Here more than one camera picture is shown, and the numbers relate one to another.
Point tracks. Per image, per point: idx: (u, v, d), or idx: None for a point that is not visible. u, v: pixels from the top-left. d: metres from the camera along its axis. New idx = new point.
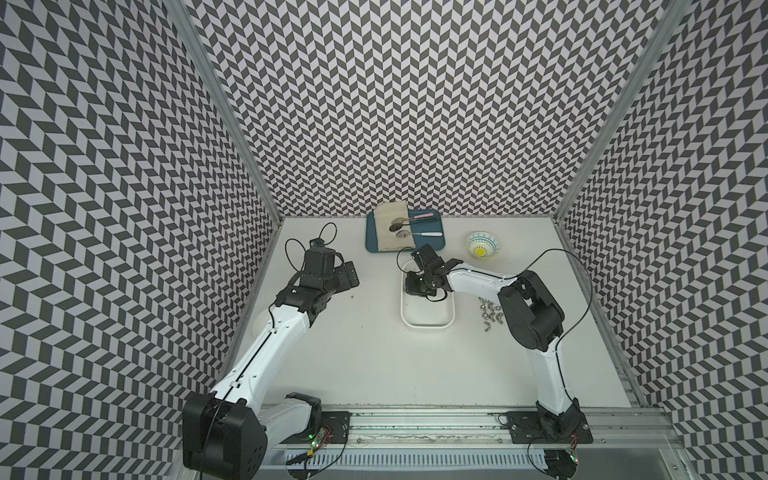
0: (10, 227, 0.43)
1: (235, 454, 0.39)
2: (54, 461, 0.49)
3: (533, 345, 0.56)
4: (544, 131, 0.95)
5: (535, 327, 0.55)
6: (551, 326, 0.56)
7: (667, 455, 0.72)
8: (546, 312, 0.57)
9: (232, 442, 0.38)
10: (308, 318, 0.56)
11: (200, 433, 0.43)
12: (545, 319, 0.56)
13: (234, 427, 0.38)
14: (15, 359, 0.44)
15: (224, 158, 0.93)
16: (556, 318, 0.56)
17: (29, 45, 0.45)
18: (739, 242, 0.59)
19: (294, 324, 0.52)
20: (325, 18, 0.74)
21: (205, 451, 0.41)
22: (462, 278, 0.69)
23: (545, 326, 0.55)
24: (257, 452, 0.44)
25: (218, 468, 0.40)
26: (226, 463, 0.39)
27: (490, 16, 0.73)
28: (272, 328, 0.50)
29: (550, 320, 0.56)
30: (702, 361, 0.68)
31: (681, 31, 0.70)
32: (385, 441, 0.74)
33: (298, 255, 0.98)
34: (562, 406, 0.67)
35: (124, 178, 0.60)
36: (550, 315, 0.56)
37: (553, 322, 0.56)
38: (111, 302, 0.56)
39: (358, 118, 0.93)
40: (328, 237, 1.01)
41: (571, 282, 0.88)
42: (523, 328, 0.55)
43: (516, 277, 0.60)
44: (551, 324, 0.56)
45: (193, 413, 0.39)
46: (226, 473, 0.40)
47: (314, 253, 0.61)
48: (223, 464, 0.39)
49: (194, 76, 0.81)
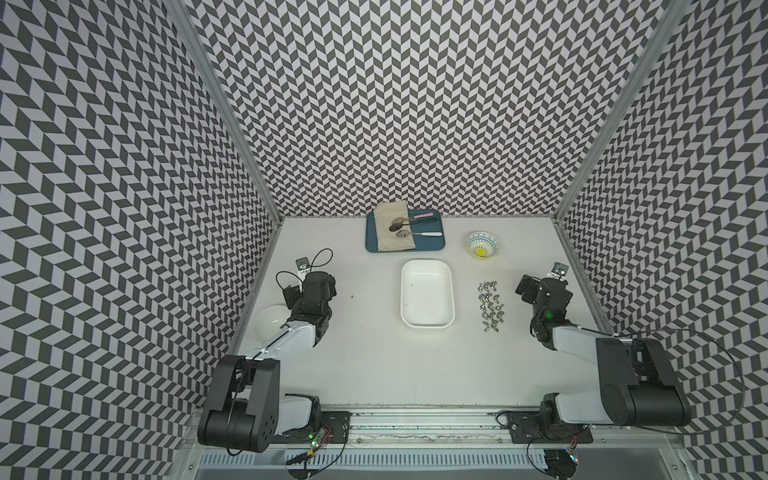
0: (10, 227, 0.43)
1: (257, 408, 0.42)
2: (54, 461, 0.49)
3: (624, 413, 0.43)
4: (544, 130, 0.95)
5: (633, 397, 0.44)
6: (655, 410, 0.43)
7: (667, 455, 0.72)
8: (660, 399, 0.43)
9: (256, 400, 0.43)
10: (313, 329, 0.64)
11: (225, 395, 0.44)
12: (649, 393, 0.44)
13: (264, 378, 0.44)
14: (15, 359, 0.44)
15: (224, 157, 0.93)
16: (665, 414, 0.42)
17: (28, 45, 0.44)
18: (739, 241, 0.59)
19: (305, 330, 0.61)
20: (325, 18, 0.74)
21: (227, 423, 0.42)
22: (568, 333, 0.62)
23: (649, 411, 0.42)
24: (267, 423, 0.44)
25: (235, 438, 0.41)
26: (245, 423, 0.42)
27: (489, 16, 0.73)
28: (290, 327, 0.60)
29: (655, 410, 0.43)
30: (702, 361, 0.68)
31: (681, 30, 0.70)
32: (384, 440, 0.74)
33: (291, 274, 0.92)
34: (571, 420, 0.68)
35: (124, 177, 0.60)
36: (662, 407, 0.43)
37: (662, 416, 0.42)
38: (111, 302, 0.56)
39: (358, 118, 0.93)
40: (321, 253, 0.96)
41: (580, 308, 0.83)
42: (615, 395, 0.45)
43: (635, 342, 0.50)
44: (659, 408, 0.43)
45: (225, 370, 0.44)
46: (241, 436, 0.41)
47: (311, 281, 0.68)
48: (239, 431, 0.42)
49: (194, 76, 0.81)
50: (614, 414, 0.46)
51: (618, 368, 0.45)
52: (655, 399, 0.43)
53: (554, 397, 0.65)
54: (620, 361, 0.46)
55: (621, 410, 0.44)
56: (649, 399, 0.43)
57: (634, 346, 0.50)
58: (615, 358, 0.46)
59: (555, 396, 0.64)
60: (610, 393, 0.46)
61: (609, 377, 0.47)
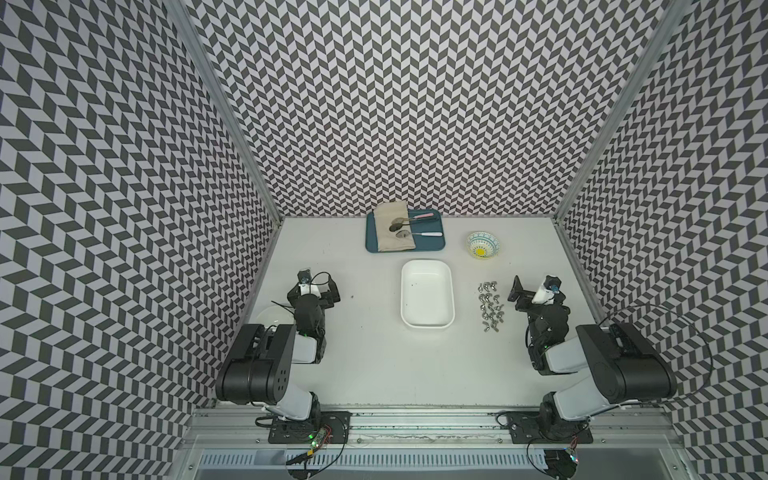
0: (11, 227, 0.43)
1: (277, 352, 0.48)
2: (54, 461, 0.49)
3: (617, 391, 0.45)
4: (544, 131, 0.95)
5: (623, 373, 0.45)
6: (645, 384, 0.45)
7: (667, 455, 0.72)
8: (650, 374, 0.45)
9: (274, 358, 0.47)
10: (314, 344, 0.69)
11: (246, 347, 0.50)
12: (636, 363, 0.47)
13: (287, 330, 0.51)
14: (15, 359, 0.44)
15: (224, 158, 0.93)
16: (655, 387, 0.44)
17: (29, 46, 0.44)
18: (739, 241, 0.59)
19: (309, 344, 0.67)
20: (325, 18, 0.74)
21: (245, 379, 0.45)
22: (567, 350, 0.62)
23: (639, 386, 0.44)
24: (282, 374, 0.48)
25: (252, 383, 0.45)
26: (264, 366, 0.46)
27: (490, 16, 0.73)
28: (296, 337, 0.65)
29: (645, 385, 0.44)
30: (702, 361, 0.68)
31: (681, 31, 0.70)
32: (384, 441, 0.74)
33: (289, 274, 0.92)
34: (571, 417, 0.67)
35: (124, 177, 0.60)
36: (652, 381, 0.45)
37: (651, 389, 0.44)
38: (111, 303, 0.56)
39: (358, 118, 0.93)
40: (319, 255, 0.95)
41: (588, 319, 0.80)
42: (607, 375, 0.47)
43: (613, 329, 0.55)
44: (647, 377, 0.45)
45: (249, 327, 0.51)
46: (259, 377, 0.45)
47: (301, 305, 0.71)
48: (257, 384, 0.45)
49: (194, 76, 0.81)
50: (607, 395, 0.47)
51: (602, 348, 0.49)
52: (644, 373, 0.45)
53: (553, 397, 0.65)
54: (600, 339, 0.50)
55: (613, 389, 0.46)
56: (635, 368, 0.46)
57: (614, 331, 0.54)
58: (595, 336, 0.51)
59: (554, 396, 0.65)
60: (601, 375, 0.48)
61: (595, 356, 0.50)
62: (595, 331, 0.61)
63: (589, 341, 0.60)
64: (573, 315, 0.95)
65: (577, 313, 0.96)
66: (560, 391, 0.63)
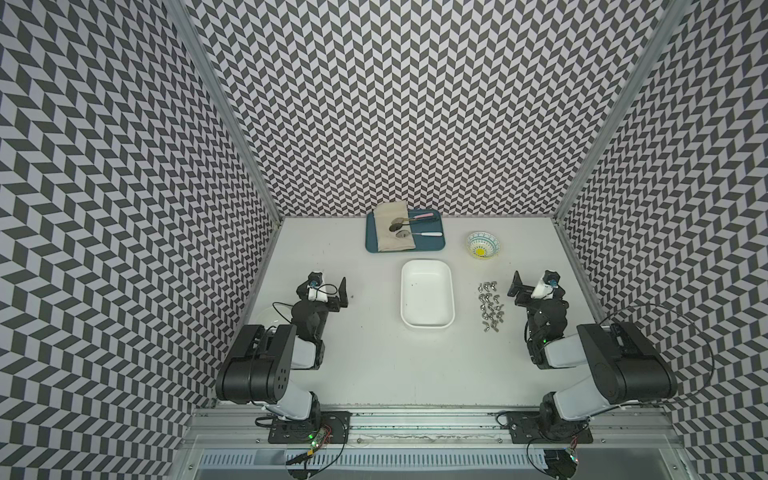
0: (10, 227, 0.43)
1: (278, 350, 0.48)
2: (54, 461, 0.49)
3: (615, 390, 0.45)
4: (544, 131, 0.95)
5: (623, 373, 0.45)
6: (645, 384, 0.44)
7: (667, 455, 0.72)
8: (651, 374, 0.45)
9: (274, 357, 0.47)
10: (313, 349, 0.69)
11: (247, 346, 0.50)
12: (637, 363, 0.47)
13: (287, 329, 0.52)
14: (15, 359, 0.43)
15: (224, 158, 0.93)
16: (655, 387, 0.44)
17: (28, 46, 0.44)
18: (739, 242, 0.59)
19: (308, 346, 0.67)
20: (325, 18, 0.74)
21: (245, 378, 0.45)
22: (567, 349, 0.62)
23: (639, 386, 0.44)
24: (282, 373, 0.48)
25: (252, 382, 0.45)
26: (265, 364, 0.47)
27: (489, 16, 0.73)
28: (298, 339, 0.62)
29: (646, 385, 0.44)
30: (702, 361, 0.68)
31: (681, 30, 0.70)
32: (384, 441, 0.74)
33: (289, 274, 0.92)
34: (571, 417, 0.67)
35: (124, 177, 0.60)
36: (652, 381, 0.45)
37: (651, 389, 0.44)
38: (111, 302, 0.56)
39: (358, 118, 0.93)
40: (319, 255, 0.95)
41: (588, 320, 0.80)
42: (606, 374, 0.47)
43: (615, 328, 0.54)
44: (647, 377, 0.45)
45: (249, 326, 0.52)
46: (259, 375, 0.45)
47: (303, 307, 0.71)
48: (257, 383, 0.45)
49: (194, 76, 0.81)
50: (606, 394, 0.47)
51: (602, 348, 0.49)
52: (645, 373, 0.45)
53: (552, 397, 0.65)
54: (600, 339, 0.50)
55: (613, 388, 0.46)
56: (635, 368, 0.46)
57: (616, 331, 0.54)
58: (596, 336, 0.50)
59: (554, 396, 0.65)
60: (600, 374, 0.49)
61: (595, 355, 0.50)
62: (596, 331, 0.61)
63: (589, 341, 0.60)
64: (573, 315, 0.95)
65: (577, 313, 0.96)
66: (560, 392, 0.63)
